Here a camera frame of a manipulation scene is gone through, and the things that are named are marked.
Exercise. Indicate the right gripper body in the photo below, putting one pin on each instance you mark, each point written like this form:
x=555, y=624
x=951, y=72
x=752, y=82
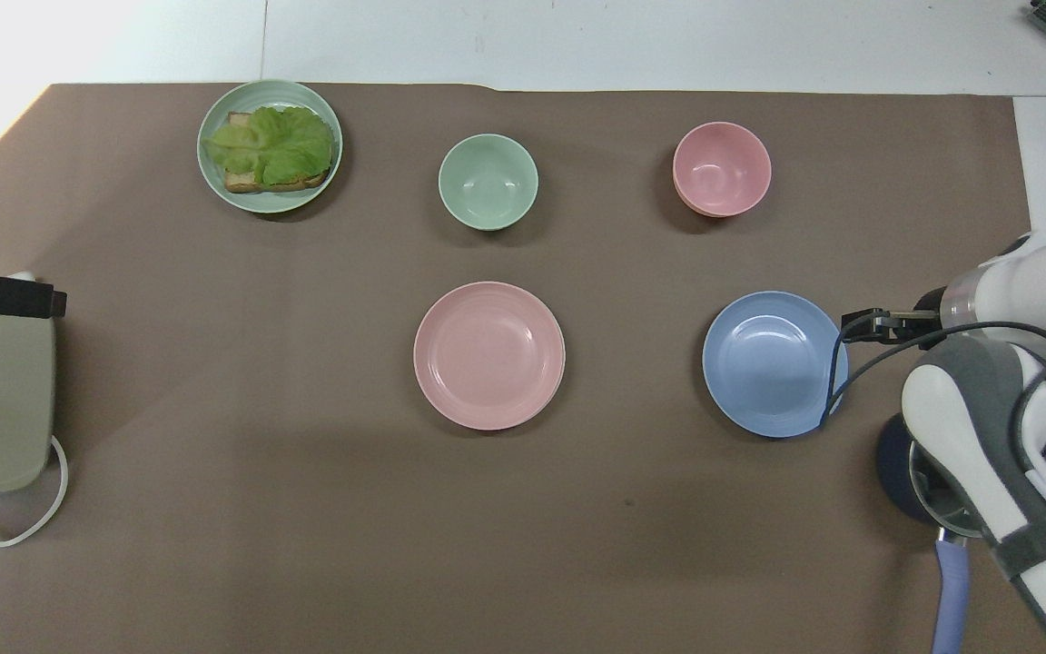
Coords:
x=930, y=302

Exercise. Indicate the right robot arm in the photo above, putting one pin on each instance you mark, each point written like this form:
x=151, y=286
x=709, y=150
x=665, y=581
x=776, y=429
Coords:
x=959, y=409

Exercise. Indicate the blue plate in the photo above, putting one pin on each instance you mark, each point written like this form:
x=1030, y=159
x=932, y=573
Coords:
x=764, y=368

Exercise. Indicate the pink bowl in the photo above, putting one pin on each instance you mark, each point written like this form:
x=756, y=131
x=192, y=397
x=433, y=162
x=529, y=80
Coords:
x=721, y=169

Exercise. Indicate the pink plate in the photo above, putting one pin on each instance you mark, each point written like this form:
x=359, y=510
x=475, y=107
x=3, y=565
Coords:
x=489, y=355

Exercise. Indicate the green bowl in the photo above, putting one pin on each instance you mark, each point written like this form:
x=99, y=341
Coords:
x=488, y=180

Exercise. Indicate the green lettuce leaf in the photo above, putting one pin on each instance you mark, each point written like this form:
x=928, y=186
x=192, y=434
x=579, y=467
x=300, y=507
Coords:
x=278, y=145

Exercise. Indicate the toast slice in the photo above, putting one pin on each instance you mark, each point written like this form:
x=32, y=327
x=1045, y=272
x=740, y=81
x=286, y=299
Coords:
x=255, y=183

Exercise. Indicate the green plate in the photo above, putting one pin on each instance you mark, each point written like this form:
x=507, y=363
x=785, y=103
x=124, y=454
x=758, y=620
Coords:
x=223, y=186

